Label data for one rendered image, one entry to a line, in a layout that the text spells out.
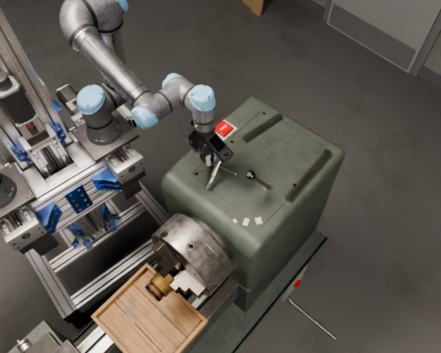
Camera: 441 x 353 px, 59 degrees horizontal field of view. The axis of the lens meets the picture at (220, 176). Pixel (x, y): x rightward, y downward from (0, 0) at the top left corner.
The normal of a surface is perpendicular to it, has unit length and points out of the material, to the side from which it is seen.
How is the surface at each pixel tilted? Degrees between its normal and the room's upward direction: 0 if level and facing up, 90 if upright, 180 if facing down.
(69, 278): 0
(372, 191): 0
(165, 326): 0
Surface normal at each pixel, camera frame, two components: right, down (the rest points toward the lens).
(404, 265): -0.02, -0.56
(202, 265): 0.46, -0.07
